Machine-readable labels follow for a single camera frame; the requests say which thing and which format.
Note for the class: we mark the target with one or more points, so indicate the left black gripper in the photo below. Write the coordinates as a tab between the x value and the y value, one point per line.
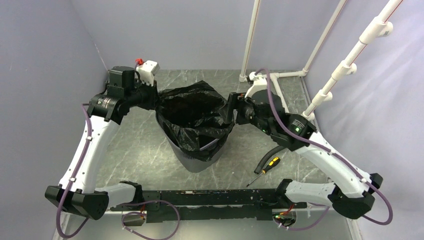
154	99

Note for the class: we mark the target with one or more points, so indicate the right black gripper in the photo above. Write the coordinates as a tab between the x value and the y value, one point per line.
238	102

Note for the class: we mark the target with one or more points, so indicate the black trash bag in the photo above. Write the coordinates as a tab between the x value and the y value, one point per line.
191	114

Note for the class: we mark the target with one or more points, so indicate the grey mesh trash bin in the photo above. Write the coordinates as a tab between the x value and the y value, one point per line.
195	161

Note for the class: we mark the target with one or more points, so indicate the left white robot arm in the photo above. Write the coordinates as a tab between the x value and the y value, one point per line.
76	192

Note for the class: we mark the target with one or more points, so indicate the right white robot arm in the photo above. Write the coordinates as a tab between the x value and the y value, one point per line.
350	192

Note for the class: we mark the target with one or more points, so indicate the yellow black screwdriver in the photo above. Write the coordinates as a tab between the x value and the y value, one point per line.
274	162

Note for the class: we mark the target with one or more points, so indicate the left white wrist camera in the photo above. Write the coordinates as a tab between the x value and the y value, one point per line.
146	70

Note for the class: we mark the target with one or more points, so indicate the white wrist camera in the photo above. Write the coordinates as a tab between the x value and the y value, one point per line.
146	70
259	83

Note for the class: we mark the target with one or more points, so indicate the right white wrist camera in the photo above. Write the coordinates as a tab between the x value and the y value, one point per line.
259	83

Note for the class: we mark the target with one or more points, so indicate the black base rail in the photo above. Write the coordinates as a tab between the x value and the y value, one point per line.
260	204

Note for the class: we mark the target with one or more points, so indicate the white PVC pipe frame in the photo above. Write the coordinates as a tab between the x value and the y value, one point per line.
316	35

